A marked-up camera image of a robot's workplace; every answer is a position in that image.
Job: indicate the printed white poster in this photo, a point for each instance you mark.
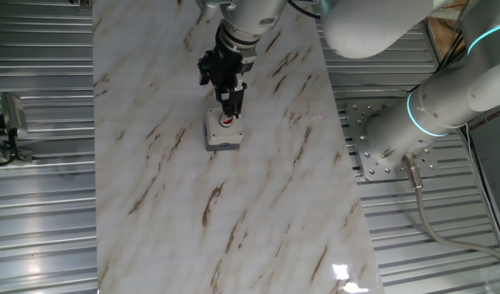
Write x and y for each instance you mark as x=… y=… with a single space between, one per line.
x=495 y=155

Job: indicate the marble pattern mat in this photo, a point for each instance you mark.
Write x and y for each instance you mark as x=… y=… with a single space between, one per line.
x=233 y=224

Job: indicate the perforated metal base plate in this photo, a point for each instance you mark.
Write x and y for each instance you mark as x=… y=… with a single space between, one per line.
x=372 y=171

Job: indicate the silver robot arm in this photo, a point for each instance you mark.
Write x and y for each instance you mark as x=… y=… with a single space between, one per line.
x=376 y=28

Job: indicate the brown wooden board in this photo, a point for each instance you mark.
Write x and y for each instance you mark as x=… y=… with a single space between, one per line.
x=440 y=36

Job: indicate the small metal bracket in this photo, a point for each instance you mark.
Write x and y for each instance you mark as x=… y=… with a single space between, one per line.
x=84 y=5

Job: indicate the silver camera mount bracket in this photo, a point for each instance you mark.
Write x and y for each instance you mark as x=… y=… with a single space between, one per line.
x=209 y=5

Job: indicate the silver camera on mount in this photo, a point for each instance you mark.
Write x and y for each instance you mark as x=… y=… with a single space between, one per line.
x=13 y=114

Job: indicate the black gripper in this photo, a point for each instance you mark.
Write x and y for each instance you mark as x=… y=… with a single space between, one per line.
x=225 y=65

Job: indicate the grey button box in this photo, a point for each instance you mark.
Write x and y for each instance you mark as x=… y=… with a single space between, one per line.
x=223 y=136

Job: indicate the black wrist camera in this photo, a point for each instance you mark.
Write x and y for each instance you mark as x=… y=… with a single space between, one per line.
x=204 y=69

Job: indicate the red push button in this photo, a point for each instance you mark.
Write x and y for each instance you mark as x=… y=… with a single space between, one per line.
x=226 y=121

